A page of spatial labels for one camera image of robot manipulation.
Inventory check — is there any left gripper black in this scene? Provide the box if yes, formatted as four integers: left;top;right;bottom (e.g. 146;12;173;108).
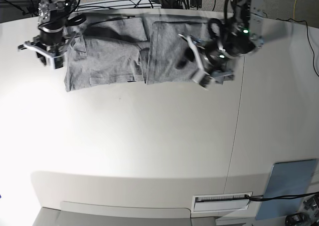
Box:
178;33;256;89

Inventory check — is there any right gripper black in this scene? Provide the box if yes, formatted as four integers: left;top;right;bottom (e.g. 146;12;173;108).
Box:
17;21;76;69

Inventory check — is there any grey T-shirt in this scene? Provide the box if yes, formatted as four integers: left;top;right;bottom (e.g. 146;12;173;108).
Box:
64;13;209;92

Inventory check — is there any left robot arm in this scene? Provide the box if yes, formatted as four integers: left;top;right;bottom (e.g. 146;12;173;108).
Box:
176;0;264;88

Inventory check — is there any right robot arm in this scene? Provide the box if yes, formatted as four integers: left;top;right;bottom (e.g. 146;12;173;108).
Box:
18;0;86;69

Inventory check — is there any blue-grey flat panel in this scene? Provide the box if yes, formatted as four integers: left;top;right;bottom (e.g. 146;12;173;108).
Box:
255;159;318;221

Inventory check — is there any black cable right edge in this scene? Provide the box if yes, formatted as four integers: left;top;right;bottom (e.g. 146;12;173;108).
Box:
276;17;319;77

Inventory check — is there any black cable on table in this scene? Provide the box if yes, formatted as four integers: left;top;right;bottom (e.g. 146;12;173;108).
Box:
245;192;319;202

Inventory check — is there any yellow cable on floor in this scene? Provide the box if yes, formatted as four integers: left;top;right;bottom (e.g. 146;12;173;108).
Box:
293;0;302;21

